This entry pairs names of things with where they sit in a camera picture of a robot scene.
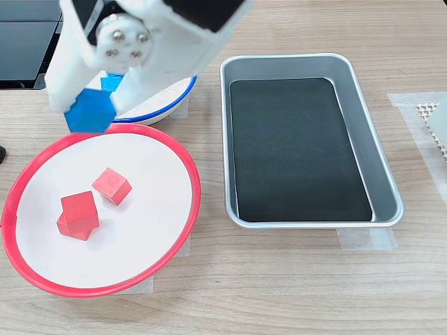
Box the blue-rimmed white plate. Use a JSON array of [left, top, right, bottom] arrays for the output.
[[87, 69, 198, 126]]

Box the black flat electronic device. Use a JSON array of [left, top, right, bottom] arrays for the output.
[[0, 0, 64, 91]]

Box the clear tape strip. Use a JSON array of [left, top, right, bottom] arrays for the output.
[[104, 274, 154, 296], [176, 237, 191, 259], [169, 94, 190, 119], [387, 91, 447, 203], [337, 226, 399, 251]]

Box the red cube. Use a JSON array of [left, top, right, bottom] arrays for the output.
[[56, 211, 100, 241], [91, 167, 133, 206], [60, 191, 101, 233]]

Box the black mat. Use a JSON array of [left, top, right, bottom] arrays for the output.
[[229, 77, 373, 223]]

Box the red-rimmed white plate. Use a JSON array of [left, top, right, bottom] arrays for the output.
[[1, 122, 202, 298]]

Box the steel tray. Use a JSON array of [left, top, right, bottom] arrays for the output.
[[219, 52, 405, 230]]

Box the pale perforated plate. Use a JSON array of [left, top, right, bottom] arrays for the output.
[[415, 100, 447, 163]]

